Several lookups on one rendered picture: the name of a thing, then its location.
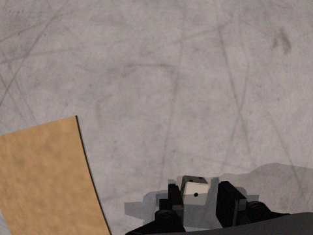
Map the white die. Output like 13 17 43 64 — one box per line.
180 176 209 206

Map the tan mat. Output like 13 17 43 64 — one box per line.
0 116 112 235

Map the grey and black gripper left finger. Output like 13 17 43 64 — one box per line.
125 184 186 235

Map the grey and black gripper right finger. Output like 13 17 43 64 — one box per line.
216 181 290 228

